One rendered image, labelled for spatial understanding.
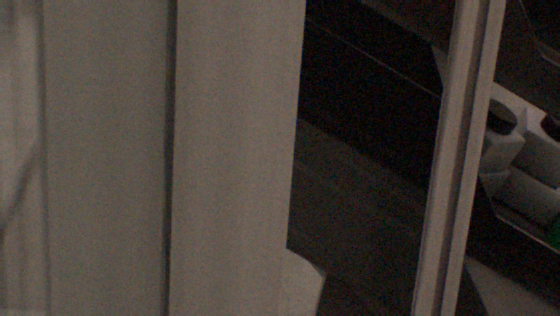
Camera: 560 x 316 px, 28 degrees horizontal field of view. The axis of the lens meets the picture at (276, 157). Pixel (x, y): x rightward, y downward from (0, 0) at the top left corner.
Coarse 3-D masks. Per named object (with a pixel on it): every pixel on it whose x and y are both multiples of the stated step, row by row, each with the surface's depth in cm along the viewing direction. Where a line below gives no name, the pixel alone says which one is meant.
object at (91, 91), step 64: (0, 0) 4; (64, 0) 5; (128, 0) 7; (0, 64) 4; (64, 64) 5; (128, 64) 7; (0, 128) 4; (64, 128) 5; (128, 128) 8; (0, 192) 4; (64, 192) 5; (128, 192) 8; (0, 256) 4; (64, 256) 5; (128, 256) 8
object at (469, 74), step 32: (480, 0) 52; (480, 32) 53; (448, 64) 55; (480, 64) 53; (448, 96) 54; (480, 96) 54; (448, 128) 55; (480, 128) 55; (448, 160) 55; (448, 192) 56; (448, 224) 58; (448, 256) 59; (416, 288) 60; (448, 288) 59
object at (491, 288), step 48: (336, 48) 71; (336, 96) 72; (384, 96) 72; (432, 96) 71; (336, 144) 60; (384, 144) 73; (432, 144) 72; (336, 192) 61; (384, 192) 60; (480, 192) 73; (288, 240) 63; (336, 240) 62; (384, 240) 62; (480, 240) 75; (528, 240) 74; (384, 288) 63; (480, 288) 70; (528, 288) 73
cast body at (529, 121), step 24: (528, 120) 82; (552, 120) 82; (528, 144) 81; (552, 144) 81; (528, 168) 82; (552, 168) 82; (504, 192) 83; (528, 192) 83; (552, 192) 83; (528, 216) 84; (552, 216) 83
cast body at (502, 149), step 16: (496, 112) 77; (512, 112) 79; (496, 128) 77; (512, 128) 78; (496, 144) 76; (512, 144) 78; (480, 160) 76; (496, 160) 78; (512, 160) 79; (480, 176) 78; (496, 176) 80
